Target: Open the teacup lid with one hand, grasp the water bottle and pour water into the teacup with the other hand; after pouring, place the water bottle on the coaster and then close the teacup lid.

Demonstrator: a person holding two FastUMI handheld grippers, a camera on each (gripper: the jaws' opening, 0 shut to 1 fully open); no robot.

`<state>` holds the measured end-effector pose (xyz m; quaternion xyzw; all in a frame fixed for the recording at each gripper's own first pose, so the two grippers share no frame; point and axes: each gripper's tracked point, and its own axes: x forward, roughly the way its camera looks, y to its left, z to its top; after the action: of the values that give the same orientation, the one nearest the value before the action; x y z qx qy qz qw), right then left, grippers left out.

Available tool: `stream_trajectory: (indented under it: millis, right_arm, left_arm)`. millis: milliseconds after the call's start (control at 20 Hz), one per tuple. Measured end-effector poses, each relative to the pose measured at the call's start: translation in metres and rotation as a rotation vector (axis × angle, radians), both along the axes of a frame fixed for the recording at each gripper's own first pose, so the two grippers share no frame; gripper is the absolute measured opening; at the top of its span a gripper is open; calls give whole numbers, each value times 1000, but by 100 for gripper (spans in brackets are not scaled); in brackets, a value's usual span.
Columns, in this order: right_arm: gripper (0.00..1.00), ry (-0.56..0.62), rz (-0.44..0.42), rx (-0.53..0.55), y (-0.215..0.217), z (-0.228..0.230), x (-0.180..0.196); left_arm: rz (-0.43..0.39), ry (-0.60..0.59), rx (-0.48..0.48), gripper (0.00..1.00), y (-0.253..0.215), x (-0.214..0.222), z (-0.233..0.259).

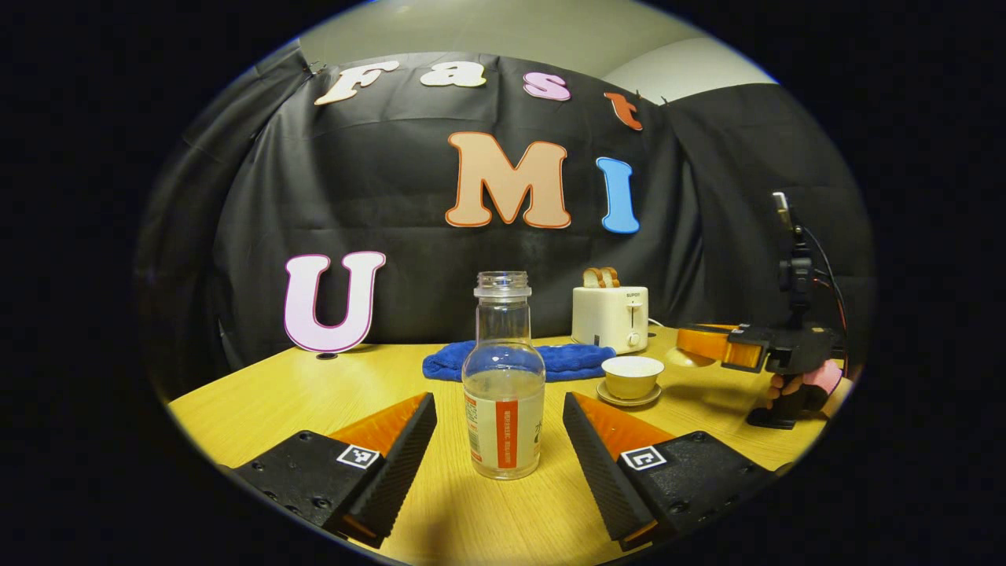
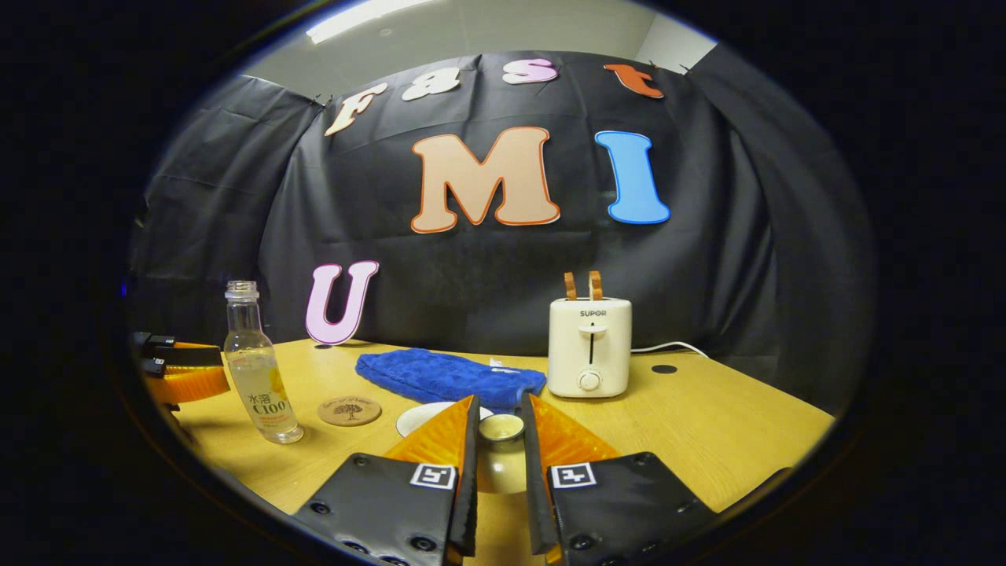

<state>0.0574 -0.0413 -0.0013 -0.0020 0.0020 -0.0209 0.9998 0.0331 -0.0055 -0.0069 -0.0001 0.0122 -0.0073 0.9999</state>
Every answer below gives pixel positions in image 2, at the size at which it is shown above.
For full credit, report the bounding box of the white power cable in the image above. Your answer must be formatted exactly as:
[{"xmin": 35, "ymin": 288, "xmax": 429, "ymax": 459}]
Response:
[{"xmin": 630, "ymin": 341, "xmax": 708, "ymax": 359}]

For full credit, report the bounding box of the clear plastic water bottle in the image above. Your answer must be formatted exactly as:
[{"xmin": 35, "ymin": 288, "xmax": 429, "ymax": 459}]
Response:
[{"xmin": 223, "ymin": 281, "xmax": 304, "ymax": 445}]

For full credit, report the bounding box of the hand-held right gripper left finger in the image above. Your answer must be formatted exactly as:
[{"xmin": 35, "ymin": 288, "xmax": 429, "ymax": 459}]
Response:
[{"xmin": 292, "ymin": 395, "xmax": 480, "ymax": 566}]

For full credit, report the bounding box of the cream ceramic saucer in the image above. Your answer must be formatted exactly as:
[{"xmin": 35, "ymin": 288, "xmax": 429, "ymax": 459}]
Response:
[{"xmin": 395, "ymin": 402, "xmax": 496, "ymax": 439}]

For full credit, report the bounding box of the round cork coaster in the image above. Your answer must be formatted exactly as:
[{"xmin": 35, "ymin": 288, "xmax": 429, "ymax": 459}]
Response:
[{"xmin": 318, "ymin": 395, "xmax": 383, "ymax": 428}]

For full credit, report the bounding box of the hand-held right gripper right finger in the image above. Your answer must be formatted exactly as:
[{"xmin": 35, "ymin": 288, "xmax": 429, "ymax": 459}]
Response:
[{"xmin": 520, "ymin": 393, "xmax": 718, "ymax": 566}]

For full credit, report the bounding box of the cream teacup lid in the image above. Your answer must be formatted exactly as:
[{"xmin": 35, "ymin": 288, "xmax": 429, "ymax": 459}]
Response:
[{"xmin": 476, "ymin": 413, "xmax": 527, "ymax": 496}]

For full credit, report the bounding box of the black backdrop cloth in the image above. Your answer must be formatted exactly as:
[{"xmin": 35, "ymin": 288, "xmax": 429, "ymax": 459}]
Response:
[{"xmin": 130, "ymin": 43, "xmax": 877, "ymax": 410}]

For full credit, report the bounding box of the blue towel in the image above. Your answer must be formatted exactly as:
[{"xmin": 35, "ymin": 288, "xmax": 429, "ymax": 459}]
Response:
[{"xmin": 354, "ymin": 348, "xmax": 547, "ymax": 410}]

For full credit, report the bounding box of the cream toaster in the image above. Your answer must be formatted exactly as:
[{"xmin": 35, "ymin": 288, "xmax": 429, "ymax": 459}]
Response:
[{"xmin": 547, "ymin": 297, "xmax": 633, "ymax": 399}]

